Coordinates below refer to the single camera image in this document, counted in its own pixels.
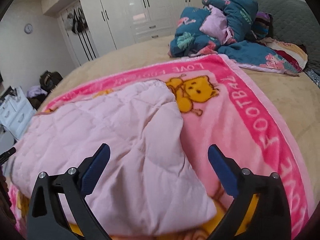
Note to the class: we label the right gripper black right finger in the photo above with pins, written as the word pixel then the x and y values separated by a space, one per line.
pixel 271 218

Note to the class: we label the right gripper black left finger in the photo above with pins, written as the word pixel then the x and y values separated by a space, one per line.
pixel 46 217

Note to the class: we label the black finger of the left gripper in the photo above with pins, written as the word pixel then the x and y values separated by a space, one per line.
pixel 4 157

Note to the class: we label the pink quilted jacket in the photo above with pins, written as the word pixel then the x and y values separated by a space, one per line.
pixel 148 187

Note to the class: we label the white bedroom door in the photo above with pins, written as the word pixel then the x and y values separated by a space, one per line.
pixel 80 45

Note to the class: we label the white drawer chest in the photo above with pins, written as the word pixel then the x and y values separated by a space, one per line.
pixel 16 112

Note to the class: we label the purple garment pile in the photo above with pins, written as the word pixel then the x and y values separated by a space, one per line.
pixel 35 91

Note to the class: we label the black backpack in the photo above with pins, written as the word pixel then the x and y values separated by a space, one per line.
pixel 49 80

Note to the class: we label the pink cartoon bear blanket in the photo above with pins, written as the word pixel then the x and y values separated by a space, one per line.
pixel 220 105

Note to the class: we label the bags hanging on door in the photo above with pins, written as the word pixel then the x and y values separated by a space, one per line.
pixel 77 20

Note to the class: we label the white glossy wardrobe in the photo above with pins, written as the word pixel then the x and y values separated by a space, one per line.
pixel 115 24

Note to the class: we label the colourful folded blanket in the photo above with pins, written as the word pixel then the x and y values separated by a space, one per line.
pixel 285 50

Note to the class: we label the blue flamingo print quilt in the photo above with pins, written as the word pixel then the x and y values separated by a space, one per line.
pixel 235 28

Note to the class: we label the round wall clock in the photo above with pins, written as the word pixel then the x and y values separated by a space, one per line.
pixel 28 28

